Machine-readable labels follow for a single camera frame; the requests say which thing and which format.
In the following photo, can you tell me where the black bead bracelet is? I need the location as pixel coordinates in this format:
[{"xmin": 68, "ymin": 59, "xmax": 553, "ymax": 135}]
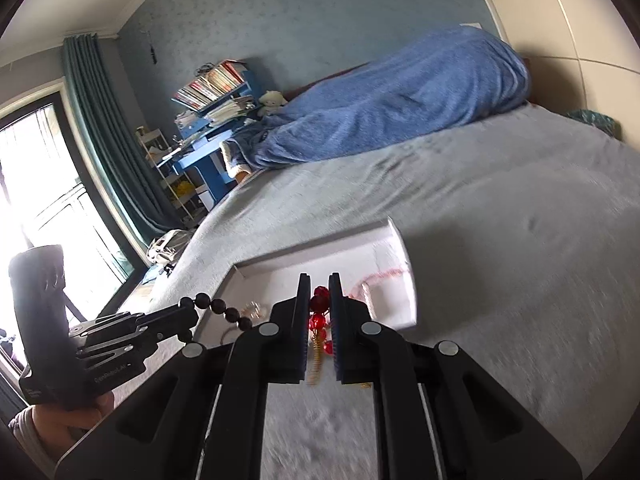
[{"xmin": 179, "ymin": 292, "xmax": 253, "ymax": 333}]

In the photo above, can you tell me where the blue blanket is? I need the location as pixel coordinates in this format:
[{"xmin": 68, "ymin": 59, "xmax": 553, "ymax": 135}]
[{"xmin": 220, "ymin": 25, "xmax": 531, "ymax": 171}]

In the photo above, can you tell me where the window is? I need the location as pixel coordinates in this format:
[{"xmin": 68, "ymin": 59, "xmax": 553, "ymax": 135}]
[{"xmin": 0, "ymin": 87, "xmax": 136, "ymax": 361}]

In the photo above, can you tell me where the row of books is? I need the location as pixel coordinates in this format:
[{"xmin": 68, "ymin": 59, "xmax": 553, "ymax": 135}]
[{"xmin": 171, "ymin": 60, "xmax": 248, "ymax": 111}]

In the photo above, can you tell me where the person's left hand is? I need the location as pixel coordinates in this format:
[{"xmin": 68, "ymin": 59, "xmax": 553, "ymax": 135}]
[{"xmin": 27, "ymin": 392, "xmax": 116, "ymax": 453}]

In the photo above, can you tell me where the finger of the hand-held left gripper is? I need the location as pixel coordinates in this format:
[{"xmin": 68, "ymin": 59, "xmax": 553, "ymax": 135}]
[
  {"xmin": 132, "ymin": 296, "xmax": 201, "ymax": 334},
  {"xmin": 150, "ymin": 329, "xmax": 195, "ymax": 347}
]

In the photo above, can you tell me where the red bead bracelet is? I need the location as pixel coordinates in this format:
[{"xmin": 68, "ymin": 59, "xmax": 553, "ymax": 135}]
[{"xmin": 306, "ymin": 285, "xmax": 337, "ymax": 388}]

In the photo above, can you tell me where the grey bed blanket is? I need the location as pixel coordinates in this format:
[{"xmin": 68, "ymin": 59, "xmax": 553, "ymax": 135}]
[{"xmin": 107, "ymin": 102, "xmax": 640, "ymax": 480}]

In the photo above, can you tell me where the white plush toy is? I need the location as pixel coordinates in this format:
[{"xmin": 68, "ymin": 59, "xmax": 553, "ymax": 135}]
[{"xmin": 257, "ymin": 90, "xmax": 288, "ymax": 118}]

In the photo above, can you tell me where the pink string bracelet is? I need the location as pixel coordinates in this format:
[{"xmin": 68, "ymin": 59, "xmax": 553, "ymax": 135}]
[{"xmin": 347, "ymin": 267, "xmax": 413, "ymax": 306}]

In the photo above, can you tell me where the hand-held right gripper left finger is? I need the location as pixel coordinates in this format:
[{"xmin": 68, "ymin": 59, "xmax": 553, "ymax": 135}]
[{"xmin": 54, "ymin": 272, "xmax": 312, "ymax": 480}]

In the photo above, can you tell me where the white storage rack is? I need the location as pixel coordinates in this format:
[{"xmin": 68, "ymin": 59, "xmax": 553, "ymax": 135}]
[{"xmin": 135, "ymin": 127, "xmax": 208, "ymax": 226}]

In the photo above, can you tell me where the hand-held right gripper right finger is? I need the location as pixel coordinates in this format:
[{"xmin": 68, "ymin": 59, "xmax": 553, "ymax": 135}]
[{"xmin": 327, "ymin": 272, "xmax": 583, "ymax": 480}]

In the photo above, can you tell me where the stack of papers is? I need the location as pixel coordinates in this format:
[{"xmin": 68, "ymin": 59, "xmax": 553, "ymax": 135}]
[{"xmin": 205, "ymin": 97, "xmax": 258, "ymax": 126}]

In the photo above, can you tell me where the teal curtain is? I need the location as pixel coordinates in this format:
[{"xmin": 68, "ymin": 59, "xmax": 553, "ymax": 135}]
[{"xmin": 62, "ymin": 32, "xmax": 173, "ymax": 241}]

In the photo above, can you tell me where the wooden headboard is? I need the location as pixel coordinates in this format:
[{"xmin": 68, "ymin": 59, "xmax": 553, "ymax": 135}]
[{"xmin": 285, "ymin": 62, "xmax": 373, "ymax": 98}]

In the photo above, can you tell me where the person's left forearm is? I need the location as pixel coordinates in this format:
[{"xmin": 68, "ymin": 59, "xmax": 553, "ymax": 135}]
[{"xmin": 7, "ymin": 405, "xmax": 57, "ymax": 467}]

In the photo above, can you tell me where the beige wardrobe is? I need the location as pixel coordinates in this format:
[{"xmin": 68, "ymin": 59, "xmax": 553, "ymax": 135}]
[{"xmin": 462, "ymin": 0, "xmax": 640, "ymax": 141}]

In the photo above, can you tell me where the teal patterned cloth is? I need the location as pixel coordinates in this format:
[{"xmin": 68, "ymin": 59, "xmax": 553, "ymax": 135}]
[{"xmin": 567, "ymin": 109, "xmax": 621, "ymax": 136}]

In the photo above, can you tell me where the blue desk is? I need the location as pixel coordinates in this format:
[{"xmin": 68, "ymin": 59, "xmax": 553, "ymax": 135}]
[{"xmin": 157, "ymin": 67, "xmax": 263, "ymax": 211}]

